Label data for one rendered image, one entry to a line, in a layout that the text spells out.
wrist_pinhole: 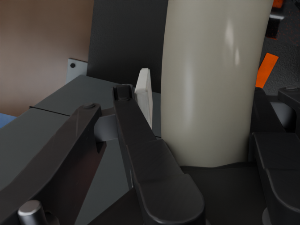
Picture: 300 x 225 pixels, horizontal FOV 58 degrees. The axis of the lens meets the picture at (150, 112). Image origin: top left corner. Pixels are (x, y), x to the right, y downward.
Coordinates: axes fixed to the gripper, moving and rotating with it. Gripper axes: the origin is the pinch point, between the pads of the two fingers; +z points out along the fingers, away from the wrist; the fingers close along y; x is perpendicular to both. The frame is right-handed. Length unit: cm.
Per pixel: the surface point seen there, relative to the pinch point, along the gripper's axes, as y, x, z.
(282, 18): 22.8, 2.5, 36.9
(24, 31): -51, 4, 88
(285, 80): 44, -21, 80
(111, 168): -12.1, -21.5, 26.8
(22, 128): -31.8, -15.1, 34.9
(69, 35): -34, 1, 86
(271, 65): 39, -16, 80
